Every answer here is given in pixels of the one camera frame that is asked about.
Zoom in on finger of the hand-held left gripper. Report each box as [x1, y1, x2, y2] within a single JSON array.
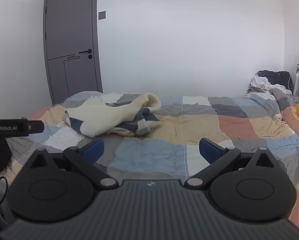
[[28, 120, 45, 134]]

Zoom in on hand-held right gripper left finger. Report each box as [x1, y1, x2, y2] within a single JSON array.
[[23, 138, 119, 190]]

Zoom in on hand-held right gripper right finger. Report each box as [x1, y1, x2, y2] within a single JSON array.
[[185, 138, 281, 189]]

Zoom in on cream sweater with blue stripes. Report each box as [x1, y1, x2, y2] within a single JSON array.
[[63, 92, 162, 138]]

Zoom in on patchwork quilt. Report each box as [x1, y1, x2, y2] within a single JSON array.
[[5, 87, 299, 232]]

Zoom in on white crumpled cloth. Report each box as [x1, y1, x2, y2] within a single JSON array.
[[249, 76, 293, 93]]

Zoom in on black crumpled cloth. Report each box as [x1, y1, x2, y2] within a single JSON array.
[[257, 70, 294, 90]]

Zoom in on grey door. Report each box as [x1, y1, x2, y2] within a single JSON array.
[[43, 0, 104, 105]]

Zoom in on silver bottle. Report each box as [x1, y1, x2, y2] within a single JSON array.
[[292, 71, 299, 97]]

